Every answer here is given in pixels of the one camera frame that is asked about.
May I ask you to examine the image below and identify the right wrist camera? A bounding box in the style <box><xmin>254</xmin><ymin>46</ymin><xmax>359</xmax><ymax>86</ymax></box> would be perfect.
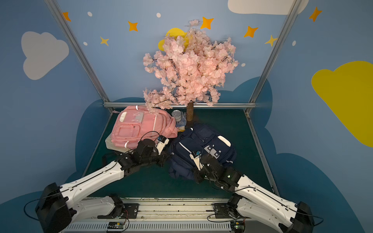
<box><xmin>189</xmin><ymin>151</ymin><xmax>203</xmax><ymax>171</ymax></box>

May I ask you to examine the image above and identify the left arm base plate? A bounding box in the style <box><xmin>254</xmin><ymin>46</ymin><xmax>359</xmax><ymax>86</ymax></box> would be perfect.
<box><xmin>97</xmin><ymin>203</ymin><xmax>139</xmax><ymax>219</ymax></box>

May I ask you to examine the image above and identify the right green circuit board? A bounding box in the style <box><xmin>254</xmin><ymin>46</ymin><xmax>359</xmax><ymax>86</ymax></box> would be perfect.
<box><xmin>230</xmin><ymin>221</ymin><xmax>245</xmax><ymax>233</ymax></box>

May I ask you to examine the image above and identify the aluminium rail base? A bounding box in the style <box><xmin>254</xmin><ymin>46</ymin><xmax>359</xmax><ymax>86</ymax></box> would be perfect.
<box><xmin>48</xmin><ymin>197</ymin><xmax>301</xmax><ymax>233</ymax></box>

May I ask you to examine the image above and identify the cream white bag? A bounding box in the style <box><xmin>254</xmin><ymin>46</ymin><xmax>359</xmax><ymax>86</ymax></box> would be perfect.
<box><xmin>105</xmin><ymin>134</ymin><xmax>129</xmax><ymax>152</ymax></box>

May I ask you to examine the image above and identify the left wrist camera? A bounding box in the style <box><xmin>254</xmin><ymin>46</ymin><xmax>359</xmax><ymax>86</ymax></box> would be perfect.
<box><xmin>156</xmin><ymin>136</ymin><xmax>169</xmax><ymax>155</ymax></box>

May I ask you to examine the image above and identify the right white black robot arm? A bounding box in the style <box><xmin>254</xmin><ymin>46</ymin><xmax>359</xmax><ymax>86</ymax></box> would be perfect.
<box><xmin>189</xmin><ymin>154</ymin><xmax>315</xmax><ymax>233</ymax></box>

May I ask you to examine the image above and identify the left green circuit board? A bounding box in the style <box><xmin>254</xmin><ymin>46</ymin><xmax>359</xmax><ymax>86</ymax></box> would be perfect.
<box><xmin>106</xmin><ymin>221</ymin><xmax>126</xmax><ymax>233</ymax></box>

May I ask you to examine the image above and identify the pink cherry blossom tree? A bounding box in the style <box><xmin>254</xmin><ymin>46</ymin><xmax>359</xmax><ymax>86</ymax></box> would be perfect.
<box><xmin>143</xmin><ymin>18</ymin><xmax>239</xmax><ymax>113</ymax></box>

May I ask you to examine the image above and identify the navy blue backpack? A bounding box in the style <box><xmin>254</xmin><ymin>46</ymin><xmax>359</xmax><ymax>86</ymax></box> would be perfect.
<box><xmin>169</xmin><ymin>123</ymin><xmax>237</xmax><ymax>181</ymax></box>

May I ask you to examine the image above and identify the green circuit board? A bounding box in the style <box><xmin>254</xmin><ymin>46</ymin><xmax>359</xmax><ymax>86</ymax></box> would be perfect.
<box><xmin>106</xmin><ymin>221</ymin><xmax>126</xmax><ymax>233</ymax></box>
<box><xmin>230</xmin><ymin>221</ymin><xmax>245</xmax><ymax>233</ymax></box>

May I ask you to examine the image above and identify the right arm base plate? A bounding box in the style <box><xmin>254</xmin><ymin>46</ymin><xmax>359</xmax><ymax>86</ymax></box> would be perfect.
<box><xmin>212</xmin><ymin>203</ymin><xmax>252</xmax><ymax>219</ymax></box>

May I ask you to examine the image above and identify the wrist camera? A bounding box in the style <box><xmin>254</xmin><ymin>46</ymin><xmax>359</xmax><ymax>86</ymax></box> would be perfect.
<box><xmin>189</xmin><ymin>151</ymin><xmax>203</xmax><ymax>171</ymax></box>
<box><xmin>156</xmin><ymin>136</ymin><xmax>169</xmax><ymax>155</ymax></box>

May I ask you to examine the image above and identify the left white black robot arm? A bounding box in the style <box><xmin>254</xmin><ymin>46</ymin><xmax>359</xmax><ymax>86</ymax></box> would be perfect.
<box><xmin>35</xmin><ymin>136</ymin><xmax>169</xmax><ymax>233</ymax></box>

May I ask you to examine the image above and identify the pink backpack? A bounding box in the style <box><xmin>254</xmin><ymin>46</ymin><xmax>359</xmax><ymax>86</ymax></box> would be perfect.
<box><xmin>111</xmin><ymin>105</ymin><xmax>178</xmax><ymax>149</ymax></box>

